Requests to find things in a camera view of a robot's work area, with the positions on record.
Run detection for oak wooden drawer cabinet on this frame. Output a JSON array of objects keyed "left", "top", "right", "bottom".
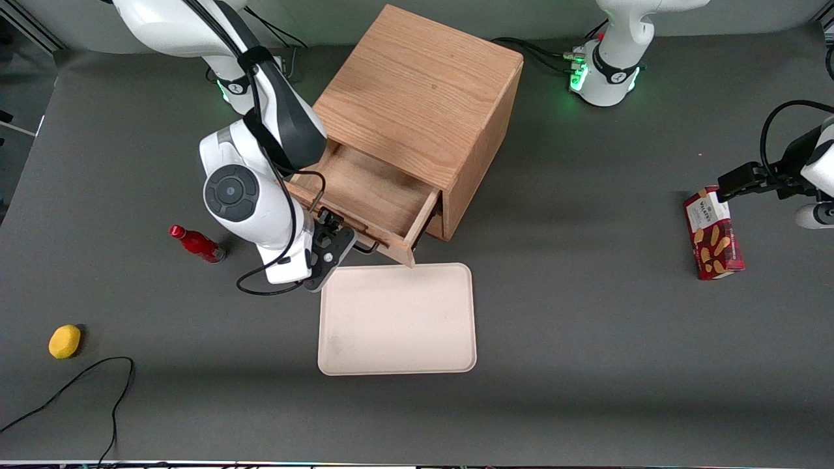
[{"left": 311, "top": 4, "right": 525, "bottom": 242}]

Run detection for red shortbread cookie box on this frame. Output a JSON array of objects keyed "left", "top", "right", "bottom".
[{"left": 683, "top": 186, "right": 745, "bottom": 281}]

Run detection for cream plastic tray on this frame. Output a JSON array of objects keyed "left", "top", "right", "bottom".
[{"left": 317, "top": 263, "right": 478, "bottom": 377}]

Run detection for red bottle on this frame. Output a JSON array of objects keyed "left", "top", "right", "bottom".
[{"left": 169, "top": 225, "right": 227, "bottom": 264}]

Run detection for yellow lemon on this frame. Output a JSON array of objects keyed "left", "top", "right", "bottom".
[{"left": 48, "top": 324, "right": 82, "bottom": 360}]

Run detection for black looped left wrist cable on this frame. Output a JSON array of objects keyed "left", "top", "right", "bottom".
[{"left": 759, "top": 100, "right": 834, "bottom": 184}]

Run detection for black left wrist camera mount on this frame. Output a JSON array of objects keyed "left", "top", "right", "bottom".
[{"left": 779, "top": 124, "right": 823, "bottom": 199}]

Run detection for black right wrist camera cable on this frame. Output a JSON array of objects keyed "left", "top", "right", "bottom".
[{"left": 186, "top": 0, "right": 326, "bottom": 297}]

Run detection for black cables at right arm base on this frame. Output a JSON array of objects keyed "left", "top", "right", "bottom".
[{"left": 248, "top": 8, "right": 309, "bottom": 80}]

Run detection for black cables at arm base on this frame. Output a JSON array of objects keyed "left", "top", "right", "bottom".
[
  {"left": 248, "top": 8, "right": 309, "bottom": 80},
  {"left": 492, "top": 37, "right": 584, "bottom": 76}
]

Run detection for thin black cable on table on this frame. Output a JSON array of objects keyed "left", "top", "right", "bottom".
[{"left": 0, "top": 356, "right": 136, "bottom": 466}]

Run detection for black cables at left arm base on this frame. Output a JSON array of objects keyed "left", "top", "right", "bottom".
[{"left": 492, "top": 37, "right": 584, "bottom": 76}]

